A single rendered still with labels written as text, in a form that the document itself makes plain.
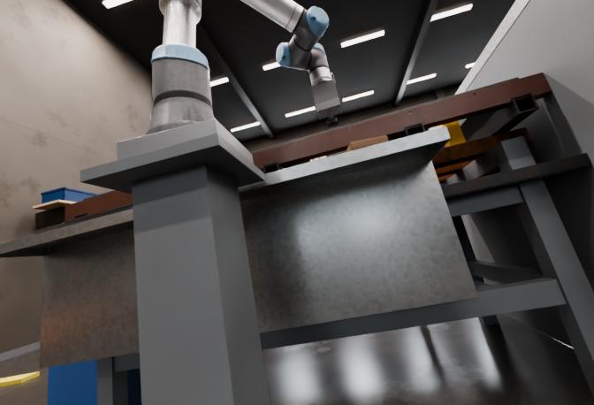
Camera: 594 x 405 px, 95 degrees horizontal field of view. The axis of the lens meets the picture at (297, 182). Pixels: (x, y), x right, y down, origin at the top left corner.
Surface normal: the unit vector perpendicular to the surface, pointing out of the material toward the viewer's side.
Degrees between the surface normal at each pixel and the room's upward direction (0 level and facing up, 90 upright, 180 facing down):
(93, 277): 90
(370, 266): 90
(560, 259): 90
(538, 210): 90
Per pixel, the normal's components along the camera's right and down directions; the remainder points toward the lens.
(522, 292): -0.22, -0.21
